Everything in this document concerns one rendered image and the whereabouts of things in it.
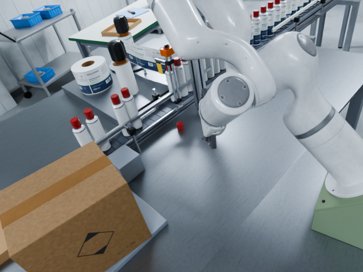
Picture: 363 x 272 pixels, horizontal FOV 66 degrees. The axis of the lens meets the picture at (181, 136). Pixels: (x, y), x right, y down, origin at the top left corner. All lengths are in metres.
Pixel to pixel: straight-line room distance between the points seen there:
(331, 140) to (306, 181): 0.33
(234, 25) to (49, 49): 4.05
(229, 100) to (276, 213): 0.54
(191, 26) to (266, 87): 0.20
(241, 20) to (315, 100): 0.27
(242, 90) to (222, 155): 0.64
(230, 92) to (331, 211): 0.47
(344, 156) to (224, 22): 0.45
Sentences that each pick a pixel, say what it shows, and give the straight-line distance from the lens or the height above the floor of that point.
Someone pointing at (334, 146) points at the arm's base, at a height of 1.12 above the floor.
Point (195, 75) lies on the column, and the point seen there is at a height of 1.06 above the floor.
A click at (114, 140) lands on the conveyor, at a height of 0.88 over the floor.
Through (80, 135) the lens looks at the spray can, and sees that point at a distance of 1.14.
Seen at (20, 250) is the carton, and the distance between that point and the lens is 0.76.
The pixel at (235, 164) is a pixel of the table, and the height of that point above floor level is 0.83.
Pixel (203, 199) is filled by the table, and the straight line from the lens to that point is 1.01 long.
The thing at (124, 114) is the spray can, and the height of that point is 1.00.
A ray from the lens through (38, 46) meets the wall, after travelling 4.57.
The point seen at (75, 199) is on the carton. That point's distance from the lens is 0.76.
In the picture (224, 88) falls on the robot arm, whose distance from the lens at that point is 0.53.
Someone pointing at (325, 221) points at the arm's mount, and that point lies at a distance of 0.91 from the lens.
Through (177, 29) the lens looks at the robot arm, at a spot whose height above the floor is 1.44.
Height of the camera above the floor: 1.64
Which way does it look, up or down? 40 degrees down
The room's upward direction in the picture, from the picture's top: 13 degrees counter-clockwise
